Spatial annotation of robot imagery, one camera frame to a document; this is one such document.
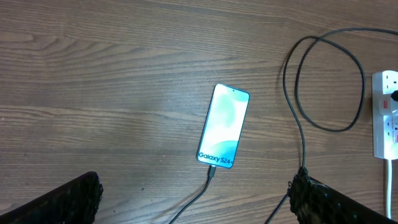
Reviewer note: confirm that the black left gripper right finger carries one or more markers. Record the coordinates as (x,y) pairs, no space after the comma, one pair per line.
(316,203)

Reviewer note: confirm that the blue Galaxy smartphone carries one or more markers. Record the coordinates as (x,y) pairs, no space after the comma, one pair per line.
(223,126)

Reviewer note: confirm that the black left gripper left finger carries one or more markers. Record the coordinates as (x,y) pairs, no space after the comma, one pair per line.
(77,201)

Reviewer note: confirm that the white power strip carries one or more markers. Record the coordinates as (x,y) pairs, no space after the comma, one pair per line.
(384,94)

